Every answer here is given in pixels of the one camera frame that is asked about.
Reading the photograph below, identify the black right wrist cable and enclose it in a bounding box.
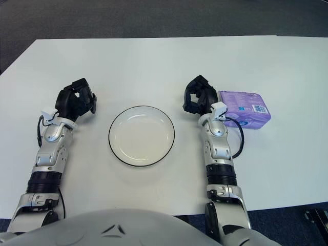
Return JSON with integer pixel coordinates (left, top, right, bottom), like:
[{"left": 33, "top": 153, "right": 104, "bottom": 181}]
[{"left": 225, "top": 116, "right": 245, "bottom": 158}]

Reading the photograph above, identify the purple tissue paper pack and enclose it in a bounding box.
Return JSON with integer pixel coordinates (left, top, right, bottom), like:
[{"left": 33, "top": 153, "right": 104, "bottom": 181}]
[{"left": 219, "top": 90, "right": 272, "bottom": 130}]

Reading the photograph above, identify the white right wrist sensor box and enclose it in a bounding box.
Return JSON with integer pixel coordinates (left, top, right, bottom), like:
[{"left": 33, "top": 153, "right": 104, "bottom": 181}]
[{"left": 211, "top": 101, "right": 228, "bottom": 120}]

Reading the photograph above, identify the black frame under table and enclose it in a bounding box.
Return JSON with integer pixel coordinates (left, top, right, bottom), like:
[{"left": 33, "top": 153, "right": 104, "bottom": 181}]
[{"left": 304, "top": 209, "right": 328, "bottom": 228}]

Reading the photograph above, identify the white plate with black rim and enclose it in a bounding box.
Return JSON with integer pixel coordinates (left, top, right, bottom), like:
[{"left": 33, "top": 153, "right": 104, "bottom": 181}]
[{"left": 108, "top": 105, "right": 176, "bottom": 168}]

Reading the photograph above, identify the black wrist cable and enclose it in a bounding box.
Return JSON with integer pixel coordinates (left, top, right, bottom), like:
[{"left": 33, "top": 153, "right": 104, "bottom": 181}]
[
  {"left": 225, "top": 116, "right": 245, "bottom": 158},
  {"left": 36, "top": 116, "right": 46, "bottom": 149}
]

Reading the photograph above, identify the white wrist sensor box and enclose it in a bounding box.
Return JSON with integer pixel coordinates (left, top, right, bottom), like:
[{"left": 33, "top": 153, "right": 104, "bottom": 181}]
[
  {"left": 211, "top": 101, "right": 228, "bottom": 120},
  {"left": 40, "top": 107, "right": 56, "bottom": 121}
]

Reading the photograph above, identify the grey robot torso shell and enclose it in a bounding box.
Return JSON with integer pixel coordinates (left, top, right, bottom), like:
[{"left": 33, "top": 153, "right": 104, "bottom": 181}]
[{"left": 0, "top": 208, "right": 282, "bottom": 246}]

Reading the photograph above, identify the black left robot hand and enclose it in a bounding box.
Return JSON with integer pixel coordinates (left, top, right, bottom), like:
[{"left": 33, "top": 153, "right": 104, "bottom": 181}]
[{"left": 55, "top": 77, "right": 97, "bottom": 123}]

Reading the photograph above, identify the black left elbow cable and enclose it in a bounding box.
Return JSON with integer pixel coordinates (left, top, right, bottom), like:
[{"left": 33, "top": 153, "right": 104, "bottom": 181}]
[{"left": 57, "top": 188, "right": 67, "bottom": 220}]

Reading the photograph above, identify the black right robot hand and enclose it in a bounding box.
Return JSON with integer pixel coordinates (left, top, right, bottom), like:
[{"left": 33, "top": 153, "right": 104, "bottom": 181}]
[{"left": 182, "top": 74, "right": 219, "bottom": 117}]

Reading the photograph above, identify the white left wrist sensor box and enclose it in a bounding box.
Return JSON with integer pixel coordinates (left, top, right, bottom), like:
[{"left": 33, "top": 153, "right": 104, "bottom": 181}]
[{"left": 40, "top": 107, "right": 56, "bottom": 121}]

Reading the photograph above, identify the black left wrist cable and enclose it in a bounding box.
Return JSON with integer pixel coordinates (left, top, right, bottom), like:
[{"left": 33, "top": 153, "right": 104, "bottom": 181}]
[{"left": 36, "top": 116, "right": 46, "bottom": 149}]

